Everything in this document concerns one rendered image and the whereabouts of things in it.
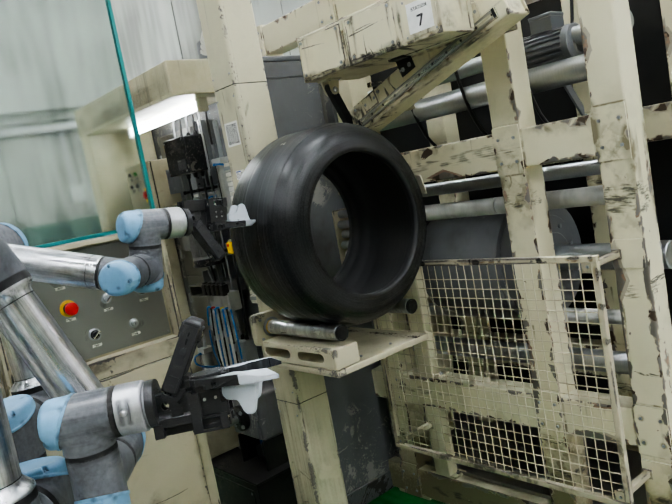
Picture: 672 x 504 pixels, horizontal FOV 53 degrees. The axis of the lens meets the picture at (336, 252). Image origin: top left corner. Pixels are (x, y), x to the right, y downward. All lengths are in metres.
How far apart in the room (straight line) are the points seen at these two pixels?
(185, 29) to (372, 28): 10.06
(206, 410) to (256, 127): 1.31
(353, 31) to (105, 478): 1.48
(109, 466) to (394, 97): 1.48
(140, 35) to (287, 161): 10.07
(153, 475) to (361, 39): 1.50
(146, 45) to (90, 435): 10.88
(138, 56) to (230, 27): 9.50
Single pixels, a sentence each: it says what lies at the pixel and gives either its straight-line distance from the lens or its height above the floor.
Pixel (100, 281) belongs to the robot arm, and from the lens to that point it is 1.53.
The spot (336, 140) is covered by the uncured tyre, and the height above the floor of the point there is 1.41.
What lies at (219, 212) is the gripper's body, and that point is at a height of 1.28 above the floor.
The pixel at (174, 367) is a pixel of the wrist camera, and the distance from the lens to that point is 1.02.
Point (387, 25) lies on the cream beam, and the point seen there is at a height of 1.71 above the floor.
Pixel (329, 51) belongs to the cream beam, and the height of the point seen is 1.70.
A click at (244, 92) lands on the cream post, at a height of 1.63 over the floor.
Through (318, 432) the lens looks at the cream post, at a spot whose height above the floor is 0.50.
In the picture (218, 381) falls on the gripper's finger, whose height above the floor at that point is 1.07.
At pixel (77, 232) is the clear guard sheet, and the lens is 2.22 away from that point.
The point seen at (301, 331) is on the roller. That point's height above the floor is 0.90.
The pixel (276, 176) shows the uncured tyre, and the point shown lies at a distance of 1.79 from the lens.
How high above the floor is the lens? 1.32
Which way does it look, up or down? 6 degrees down
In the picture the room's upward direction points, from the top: 11 degrees counter-clockwise
